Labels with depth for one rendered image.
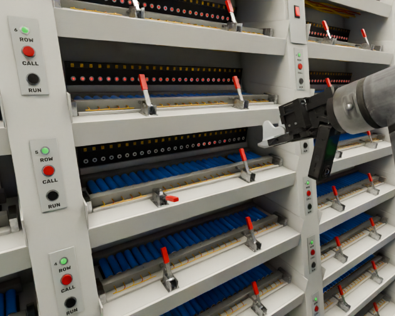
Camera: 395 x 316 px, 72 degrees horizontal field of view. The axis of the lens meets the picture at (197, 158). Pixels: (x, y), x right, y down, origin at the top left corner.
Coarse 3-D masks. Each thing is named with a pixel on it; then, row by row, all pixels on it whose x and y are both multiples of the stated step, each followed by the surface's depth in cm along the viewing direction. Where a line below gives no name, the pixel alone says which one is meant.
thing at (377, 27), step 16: (368, 16) 123; (352, 32) 129; (368, 32) 123; (384, 32) 118; (352, 64) 131; (368, 64) 125; (384, 64) 120; (352, 80) 132; (384, 128) 124; (384, 160) 126; (384, 208) 129
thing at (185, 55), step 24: (216, 0) 89; (336, 24) 128; (72, 48) 66; (96, 48) 69; (120, 48) 72; (144, 48) 76; (168, 48) 80; (192, 48) 85; (0, 168) 59; (120, 168) 73
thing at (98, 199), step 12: (264, 156) 87; (216, 168) 75; (228, 168) 77; (240, 168) 79; (156, 180) 66; (168, 180) 66; (180, 180) 68; (192, 180) 70; (108, 192) 58; (120, 192) 59; (132, 192) 61; (144, 192) 63; (96, 204) 57; (108, 204) 57
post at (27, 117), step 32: (0, 0) 42; (32, 0) 44; (0, 32) 42; (0, 64) 42; (32, 96) 45; (64, 96) 47; (32, 128) 45; (64, 128) 47; (32, 160) 45; (64, 160) 48; (32, 192) 45; (32, 224) 45; (64, 224) 48; (32, 256) 45; (96, 288) 51
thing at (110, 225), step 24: (240, 144) 93; (96, 168) 67; (288, 168) 85; (192, 192) 66; (216, 192) 67; (240, 192) 71; (264, 192) 77; (96, 216) 54; (120, 216) 55; (144, 216) 56; (168, 216) 60; (192, 216) 64; (96, 240) 52
